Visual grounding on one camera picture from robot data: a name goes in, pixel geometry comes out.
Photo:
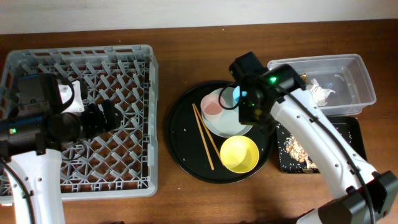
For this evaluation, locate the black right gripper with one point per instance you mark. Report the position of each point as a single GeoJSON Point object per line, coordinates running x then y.
{"type": "Point", "coordinates": [249, 112]}

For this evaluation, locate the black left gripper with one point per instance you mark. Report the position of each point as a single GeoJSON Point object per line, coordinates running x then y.
{"type": "Point", "coordinates": [109, 112]}

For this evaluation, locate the light blue plastic cup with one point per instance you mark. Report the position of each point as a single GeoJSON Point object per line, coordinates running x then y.
{"type": "Point", "coordinates": [237, 94]}

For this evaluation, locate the pink plastic cup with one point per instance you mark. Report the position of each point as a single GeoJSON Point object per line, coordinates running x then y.
{"type": "Point", "coordinates": [212, 107]}

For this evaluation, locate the grey round plate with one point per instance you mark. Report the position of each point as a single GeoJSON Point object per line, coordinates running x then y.
{"type": "Point", "coordinates": [228, 124]}

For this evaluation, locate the white tissue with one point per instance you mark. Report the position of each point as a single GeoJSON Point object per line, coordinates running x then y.
{"type": "Point", "coordinates": [319, 94]}

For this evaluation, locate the yellow plastic bowl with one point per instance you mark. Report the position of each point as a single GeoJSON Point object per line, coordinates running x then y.
{"type": "Point", "coordinates": [239, 154]}

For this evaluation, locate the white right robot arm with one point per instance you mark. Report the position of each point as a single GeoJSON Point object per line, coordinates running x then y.
{"type": "Point", "coordinates": [360, 193]}

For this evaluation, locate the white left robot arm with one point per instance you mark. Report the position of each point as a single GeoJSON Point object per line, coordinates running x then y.
{"type": "Point", "coordinates": [31, 155]}

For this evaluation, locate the grey dishwasher rack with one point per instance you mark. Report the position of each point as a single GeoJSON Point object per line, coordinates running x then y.
{"type": "Point", "coordinates": [122, 163]}

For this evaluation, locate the clear plastic waste bin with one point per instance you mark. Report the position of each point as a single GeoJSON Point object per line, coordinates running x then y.
{"type": "Point", "coordinates": [345, 75]}

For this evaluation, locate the black rectangular food-waste tray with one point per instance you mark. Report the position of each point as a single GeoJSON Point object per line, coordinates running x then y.
{"type": "Point", "coordinates": [348, 127]}

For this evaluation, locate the round black tray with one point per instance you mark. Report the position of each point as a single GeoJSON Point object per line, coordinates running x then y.
{"type": "Point", "coordinates": [186, 145]}

